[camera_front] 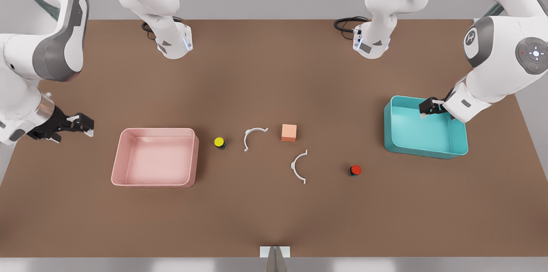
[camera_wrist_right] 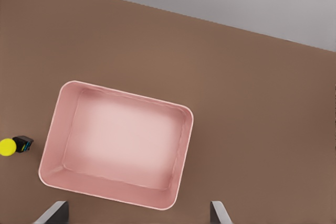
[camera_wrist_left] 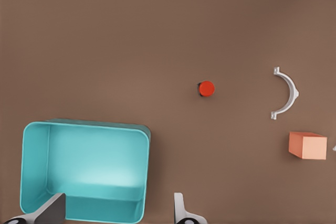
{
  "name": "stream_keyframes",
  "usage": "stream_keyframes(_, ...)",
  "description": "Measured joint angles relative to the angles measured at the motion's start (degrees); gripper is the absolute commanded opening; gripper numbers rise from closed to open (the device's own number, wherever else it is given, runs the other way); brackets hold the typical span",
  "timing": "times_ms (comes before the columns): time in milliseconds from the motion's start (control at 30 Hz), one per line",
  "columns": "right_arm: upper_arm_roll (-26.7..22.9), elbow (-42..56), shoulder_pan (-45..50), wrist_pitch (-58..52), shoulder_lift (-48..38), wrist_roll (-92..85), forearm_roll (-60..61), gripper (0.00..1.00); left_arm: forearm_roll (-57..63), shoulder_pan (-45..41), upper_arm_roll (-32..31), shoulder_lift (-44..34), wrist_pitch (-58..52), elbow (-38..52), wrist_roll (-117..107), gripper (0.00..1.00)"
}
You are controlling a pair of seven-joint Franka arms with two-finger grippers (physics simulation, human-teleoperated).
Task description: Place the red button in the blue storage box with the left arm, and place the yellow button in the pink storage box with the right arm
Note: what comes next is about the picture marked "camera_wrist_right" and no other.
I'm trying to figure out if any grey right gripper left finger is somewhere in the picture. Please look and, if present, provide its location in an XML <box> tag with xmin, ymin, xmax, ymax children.
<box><xmin>33</xmin><ymin>200</ymin><xmax>70</xmax><ymax>224</ymax></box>

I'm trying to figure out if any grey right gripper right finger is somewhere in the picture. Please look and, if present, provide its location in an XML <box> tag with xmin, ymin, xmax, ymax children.
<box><xmin>209</xmin><ymin>200</ymin><xmax>234</xmax><ymax>224</ymax></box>

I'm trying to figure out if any yellow button with black base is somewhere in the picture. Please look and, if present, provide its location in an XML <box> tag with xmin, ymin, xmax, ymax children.
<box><xmin>0</xmin><ymin>135</ymin><xmax>35</xmax><ymax>157</ymax></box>

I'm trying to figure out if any pink storage box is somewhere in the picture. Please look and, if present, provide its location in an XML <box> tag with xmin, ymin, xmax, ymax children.
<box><xmin>38</xmin><ymin>80</ymin><xmax>195</xmax><ymax>211</ymax></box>

